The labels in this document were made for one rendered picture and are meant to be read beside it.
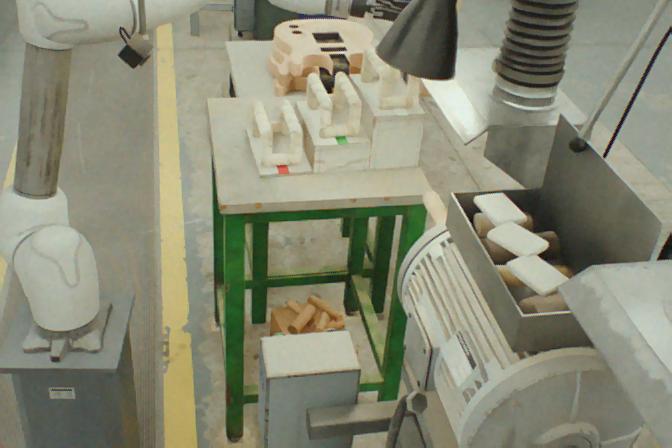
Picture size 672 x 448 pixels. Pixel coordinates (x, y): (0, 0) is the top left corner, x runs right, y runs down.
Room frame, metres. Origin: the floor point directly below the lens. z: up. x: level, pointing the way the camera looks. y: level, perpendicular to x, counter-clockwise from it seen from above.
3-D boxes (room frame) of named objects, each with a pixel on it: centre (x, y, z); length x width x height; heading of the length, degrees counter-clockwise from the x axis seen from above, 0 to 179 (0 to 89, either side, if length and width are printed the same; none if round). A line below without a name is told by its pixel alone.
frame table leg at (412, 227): (1.84, -0.22, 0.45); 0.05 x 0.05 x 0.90; 14
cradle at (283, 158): (1.88, 0.16, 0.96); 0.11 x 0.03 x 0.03; 107
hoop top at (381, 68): (2.05, -0.08, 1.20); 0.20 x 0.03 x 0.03; 16
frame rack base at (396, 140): (2.06, -0.12, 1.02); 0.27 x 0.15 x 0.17; 17
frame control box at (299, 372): (0.92, -0.02, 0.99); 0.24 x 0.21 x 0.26; 14
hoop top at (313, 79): (2.00, 0.07, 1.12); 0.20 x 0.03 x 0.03; 16
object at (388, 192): (2.05, 0.09, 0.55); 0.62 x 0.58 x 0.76; 14
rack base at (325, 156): (2.01, 0.03, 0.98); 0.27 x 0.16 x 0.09; 17
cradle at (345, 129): (1.92, 0.00, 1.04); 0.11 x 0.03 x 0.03; 107
